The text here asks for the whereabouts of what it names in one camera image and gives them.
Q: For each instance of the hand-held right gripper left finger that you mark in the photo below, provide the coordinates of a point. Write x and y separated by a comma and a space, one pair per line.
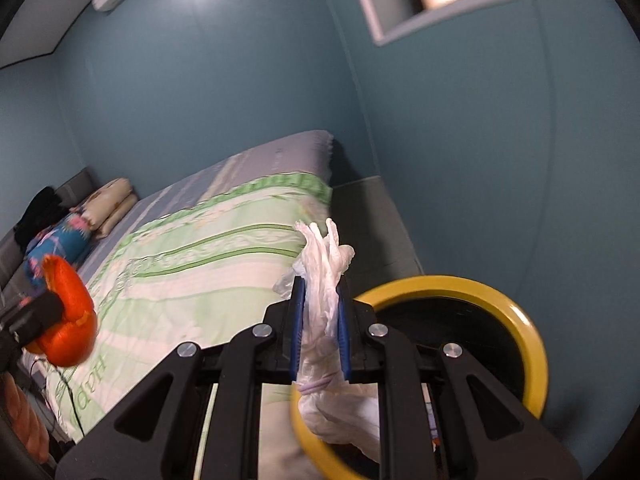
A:
298, 330

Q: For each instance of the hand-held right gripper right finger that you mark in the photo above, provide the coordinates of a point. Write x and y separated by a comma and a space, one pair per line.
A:
344, 330

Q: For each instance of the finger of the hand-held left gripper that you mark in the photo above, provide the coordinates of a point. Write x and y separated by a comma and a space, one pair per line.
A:
40, 310

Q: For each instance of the orange plastic bag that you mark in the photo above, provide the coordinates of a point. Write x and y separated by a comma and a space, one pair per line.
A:
70, 320

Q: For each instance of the white plastic bag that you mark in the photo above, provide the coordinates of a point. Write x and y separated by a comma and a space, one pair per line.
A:
322, 280

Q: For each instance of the yellow rimmed brown bin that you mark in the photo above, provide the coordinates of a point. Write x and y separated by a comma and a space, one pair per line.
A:
520, 320

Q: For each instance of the person's left hand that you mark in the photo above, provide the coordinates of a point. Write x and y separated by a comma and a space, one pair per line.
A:
25, 420

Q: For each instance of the blue floral folded quilt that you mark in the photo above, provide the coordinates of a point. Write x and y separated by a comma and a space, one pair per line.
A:
60, 240

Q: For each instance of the black clothes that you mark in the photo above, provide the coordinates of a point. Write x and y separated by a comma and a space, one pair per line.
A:
40, 210

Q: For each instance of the green floral quilt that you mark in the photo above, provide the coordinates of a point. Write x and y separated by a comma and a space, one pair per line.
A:
225, 260

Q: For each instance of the grey bed headboard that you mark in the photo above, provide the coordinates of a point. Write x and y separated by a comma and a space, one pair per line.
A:
75, 185

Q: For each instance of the beige folded pillows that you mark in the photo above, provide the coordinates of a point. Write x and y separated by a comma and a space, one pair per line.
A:
112, 195

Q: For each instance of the grey striped bed sheet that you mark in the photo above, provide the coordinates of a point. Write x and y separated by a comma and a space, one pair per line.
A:
290, 150

